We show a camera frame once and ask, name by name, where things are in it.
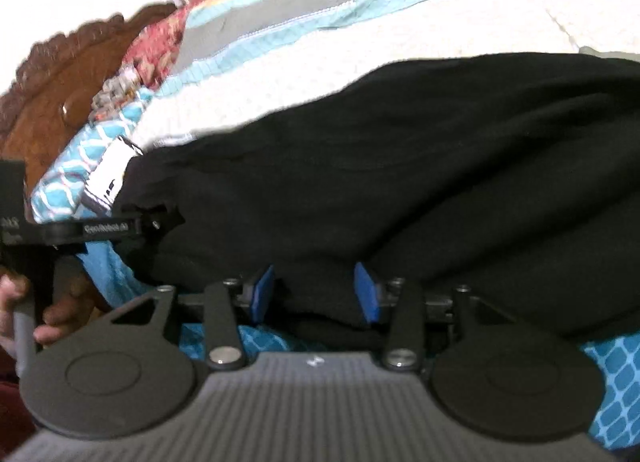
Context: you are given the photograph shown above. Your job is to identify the red floral blanket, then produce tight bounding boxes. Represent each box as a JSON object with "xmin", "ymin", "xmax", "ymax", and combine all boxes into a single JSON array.
[{"xmin": 122, "ymin": 0, "xmax": 292, "ymax": 88}]

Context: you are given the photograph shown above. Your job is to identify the striped patterned bedsheet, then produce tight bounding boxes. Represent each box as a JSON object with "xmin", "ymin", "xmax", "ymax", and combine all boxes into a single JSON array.
[{"xmin": 82, "ymin": 0, "xmax": 640, "ymax": 458}]

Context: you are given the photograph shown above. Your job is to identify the teal lattice pillow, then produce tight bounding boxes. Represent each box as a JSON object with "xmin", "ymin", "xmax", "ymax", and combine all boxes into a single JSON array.
[{"xmin": 29, "ymin": 88, "xmax": 154, "ymax": 223}]

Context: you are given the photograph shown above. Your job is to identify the black smartphone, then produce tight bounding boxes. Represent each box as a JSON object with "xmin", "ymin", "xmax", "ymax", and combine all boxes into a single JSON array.
[{"xmin": 80, "ymin": 136, "xmax": 146, "ymax": 217}]

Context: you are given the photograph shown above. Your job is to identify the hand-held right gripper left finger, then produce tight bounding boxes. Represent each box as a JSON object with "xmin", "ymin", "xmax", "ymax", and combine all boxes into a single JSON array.
[{"xmin": 106, "ymin": 264, "xmax": 277, "ymax": 369}]

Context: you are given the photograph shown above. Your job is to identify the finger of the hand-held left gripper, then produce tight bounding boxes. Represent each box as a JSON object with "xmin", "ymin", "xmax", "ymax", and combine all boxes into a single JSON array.
[{"xmin": 127, "ymin": 201, "xmax": 185, "ymax": 243}]

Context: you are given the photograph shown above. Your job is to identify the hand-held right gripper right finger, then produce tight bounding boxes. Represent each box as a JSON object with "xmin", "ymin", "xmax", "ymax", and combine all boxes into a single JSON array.
[{"xmin": 353, "ymin": 261, "xmax": 507, "ymax": 371}]

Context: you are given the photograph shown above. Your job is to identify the black pants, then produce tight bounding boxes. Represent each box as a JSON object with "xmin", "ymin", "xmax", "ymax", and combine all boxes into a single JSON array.
[{"xmin": 112, "ymin": 54, "xmax": 640, "ymax": 349}]

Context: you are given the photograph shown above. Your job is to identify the grey orange patterned scarf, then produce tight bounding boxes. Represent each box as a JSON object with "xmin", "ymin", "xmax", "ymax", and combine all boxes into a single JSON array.
[{"xmin": 89, "ymin": 66, "xmax": 147, "ymax": 119}]

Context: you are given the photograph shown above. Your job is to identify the person's left hand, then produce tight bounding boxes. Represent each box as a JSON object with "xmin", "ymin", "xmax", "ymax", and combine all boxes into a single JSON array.
[{"xmin": 0, "ymin": 273, "xmax": 99, "ymax": 350}]

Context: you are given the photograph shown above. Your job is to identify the carved wooden headboard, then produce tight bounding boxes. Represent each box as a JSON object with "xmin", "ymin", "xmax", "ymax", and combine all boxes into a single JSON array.
[{"xmin": 0, "ymin": 3, "xmax": 179, "ymax": 183}]

